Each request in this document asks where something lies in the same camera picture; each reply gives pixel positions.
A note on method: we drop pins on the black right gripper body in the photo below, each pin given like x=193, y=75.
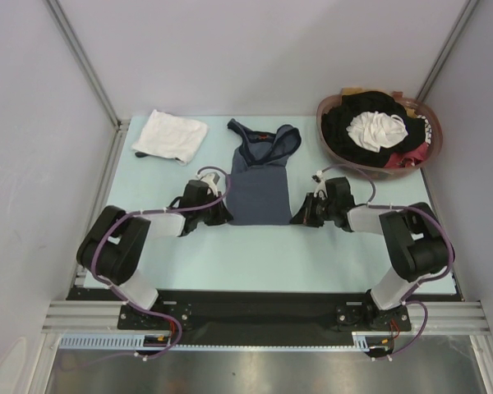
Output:
x=318, y=210

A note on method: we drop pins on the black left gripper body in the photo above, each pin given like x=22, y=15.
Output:
x=211, y=216

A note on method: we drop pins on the white graphic tank top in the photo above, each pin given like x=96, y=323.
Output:
x=171, y=137

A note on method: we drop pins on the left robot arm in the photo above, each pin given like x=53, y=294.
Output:
x=112, y=248

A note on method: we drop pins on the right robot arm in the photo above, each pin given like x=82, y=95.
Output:
x=418, y=248

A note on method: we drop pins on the light blue table mat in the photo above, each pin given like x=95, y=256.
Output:
x=264, y=258

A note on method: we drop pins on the pink plastic laundry basket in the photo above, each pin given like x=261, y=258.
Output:
x=415, y=108

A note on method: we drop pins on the black garment pile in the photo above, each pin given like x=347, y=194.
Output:
x=333, y=125

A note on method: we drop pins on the red garment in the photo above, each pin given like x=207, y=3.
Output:
x=409, y=159

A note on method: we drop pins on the mustard yellow garment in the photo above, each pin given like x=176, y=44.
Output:
x=351, y=91

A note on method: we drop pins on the black white striped garment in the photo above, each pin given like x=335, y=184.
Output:
x=428, y=130

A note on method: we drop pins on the white strappy garment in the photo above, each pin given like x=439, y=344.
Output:
x=374, y=131

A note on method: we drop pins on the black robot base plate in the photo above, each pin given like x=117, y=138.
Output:
x=271, y=318

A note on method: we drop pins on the white cable duct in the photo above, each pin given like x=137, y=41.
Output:
x=154, y=342

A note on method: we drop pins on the aluminium frame rail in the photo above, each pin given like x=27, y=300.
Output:
x=90, y=309

